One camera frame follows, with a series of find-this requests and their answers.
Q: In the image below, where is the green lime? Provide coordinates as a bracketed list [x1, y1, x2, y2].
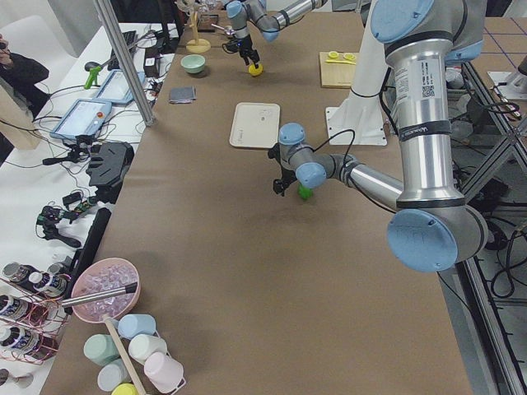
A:
[297, 184, 314, 202]

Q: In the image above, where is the silver metal scoop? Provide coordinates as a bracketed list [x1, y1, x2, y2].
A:
[212, 24, 234, 36]

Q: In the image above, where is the brown box with items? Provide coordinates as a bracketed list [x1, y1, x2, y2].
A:
[198, 14, 219, 32]

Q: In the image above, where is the aluminium frame post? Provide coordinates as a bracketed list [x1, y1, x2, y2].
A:
[93, 0, 155, 127]

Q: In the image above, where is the cream plastic tray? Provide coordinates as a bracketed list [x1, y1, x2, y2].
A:
[229, 102, 281, 149]

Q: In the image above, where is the far blue teach pendant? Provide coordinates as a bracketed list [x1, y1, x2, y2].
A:
[94, 69, 133, 106]

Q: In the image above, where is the person in black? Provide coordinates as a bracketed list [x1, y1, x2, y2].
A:
[1, 36, 49, 119]

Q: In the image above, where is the mint green bowl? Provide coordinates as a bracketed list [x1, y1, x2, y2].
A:
[180, 54, 206, 74]

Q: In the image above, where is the wooden cutting board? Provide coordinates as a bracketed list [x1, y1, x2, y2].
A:
[319, 51, 359, 89]

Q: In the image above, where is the cream white cup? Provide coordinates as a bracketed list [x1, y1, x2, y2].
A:
[128, 334, 168, 365]

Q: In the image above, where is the grey folded cloth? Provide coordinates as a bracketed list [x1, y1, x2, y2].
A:
[169, 86, 196, 104]

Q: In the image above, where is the pink bowl with ice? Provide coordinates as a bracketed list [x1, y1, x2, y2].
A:
[71, 258, 141, 323]

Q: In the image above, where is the mint green cup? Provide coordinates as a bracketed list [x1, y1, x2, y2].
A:
[83, 334, 120, 366]

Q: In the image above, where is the green barcode scanner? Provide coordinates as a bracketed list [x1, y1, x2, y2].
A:
[84, 61, 110, 90]

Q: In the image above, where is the yellow cup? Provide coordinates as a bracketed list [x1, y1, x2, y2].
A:
[111, 383, 139, 395]

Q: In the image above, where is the near blue teach pendant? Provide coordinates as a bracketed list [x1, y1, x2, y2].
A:
[49, 99, 112, 142]

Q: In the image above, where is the copper wire bottle rack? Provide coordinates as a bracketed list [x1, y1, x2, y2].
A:
[1, 262, 69, 365]

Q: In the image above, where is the grey blue cup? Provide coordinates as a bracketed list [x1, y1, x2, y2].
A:
[97, 359, 132, 393]

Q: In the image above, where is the blue teach pendant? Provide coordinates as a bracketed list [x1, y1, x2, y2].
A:
[94, 69, 133, 106]
[49, 99, 112, 142]

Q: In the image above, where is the pink cup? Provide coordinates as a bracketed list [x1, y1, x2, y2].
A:
[143, 351, 186, 393]

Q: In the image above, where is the metal scoop in bowl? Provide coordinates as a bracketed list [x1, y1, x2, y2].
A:
[61, 282, 139, 308]

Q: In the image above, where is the yellow plastic knife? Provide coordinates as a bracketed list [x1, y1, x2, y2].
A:
[324, 58, 357, 65]

